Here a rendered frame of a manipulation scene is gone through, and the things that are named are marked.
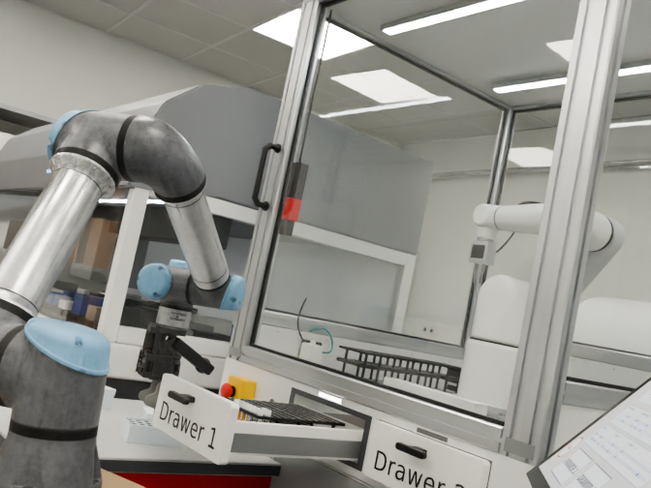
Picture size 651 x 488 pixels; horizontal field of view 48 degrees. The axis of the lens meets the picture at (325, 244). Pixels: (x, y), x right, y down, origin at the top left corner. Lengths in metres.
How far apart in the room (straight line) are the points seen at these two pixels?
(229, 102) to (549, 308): 1.41
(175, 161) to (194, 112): 1.07
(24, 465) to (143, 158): 0.51
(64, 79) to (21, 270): 4.59
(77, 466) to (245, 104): 1.59
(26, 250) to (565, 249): 0.87
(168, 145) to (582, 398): 0.82
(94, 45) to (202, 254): 4.49
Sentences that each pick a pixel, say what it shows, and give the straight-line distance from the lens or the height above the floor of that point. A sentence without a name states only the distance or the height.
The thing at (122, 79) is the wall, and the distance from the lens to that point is 5.84.
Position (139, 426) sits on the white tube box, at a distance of 1.68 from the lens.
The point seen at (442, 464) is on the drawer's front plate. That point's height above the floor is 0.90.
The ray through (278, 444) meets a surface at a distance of 1.44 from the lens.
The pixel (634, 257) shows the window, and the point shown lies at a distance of 1.47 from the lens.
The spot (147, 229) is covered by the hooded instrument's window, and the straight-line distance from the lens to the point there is 2.27.
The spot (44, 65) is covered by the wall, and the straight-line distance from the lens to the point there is 5.71.
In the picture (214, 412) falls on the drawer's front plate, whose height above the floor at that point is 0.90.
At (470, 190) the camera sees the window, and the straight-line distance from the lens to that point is 1.48.
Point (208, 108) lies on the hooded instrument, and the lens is 2.35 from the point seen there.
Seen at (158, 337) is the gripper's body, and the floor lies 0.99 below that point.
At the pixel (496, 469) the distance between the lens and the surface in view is 1.33.
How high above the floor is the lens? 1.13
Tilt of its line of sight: 5 degrees up
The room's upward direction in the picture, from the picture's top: 12 degrees clockwise
